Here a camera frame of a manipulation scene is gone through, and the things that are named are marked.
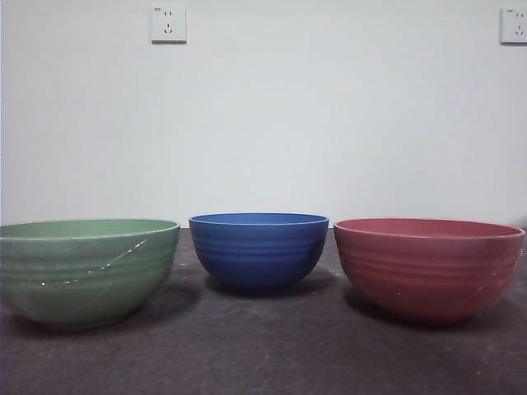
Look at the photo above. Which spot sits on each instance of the white wall socket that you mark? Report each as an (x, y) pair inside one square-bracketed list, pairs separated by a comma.
[(514, 26), (168, 24)]

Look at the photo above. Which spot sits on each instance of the green ribbed bowl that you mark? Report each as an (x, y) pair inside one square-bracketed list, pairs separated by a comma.
[(82, 284)]

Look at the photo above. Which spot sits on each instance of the red ribbed bowl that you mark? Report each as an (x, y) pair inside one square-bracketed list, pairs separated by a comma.
[(428, 280)]

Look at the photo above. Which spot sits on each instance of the blue ribbed bowl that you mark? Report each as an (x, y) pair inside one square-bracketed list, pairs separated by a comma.
[(255, 259)]

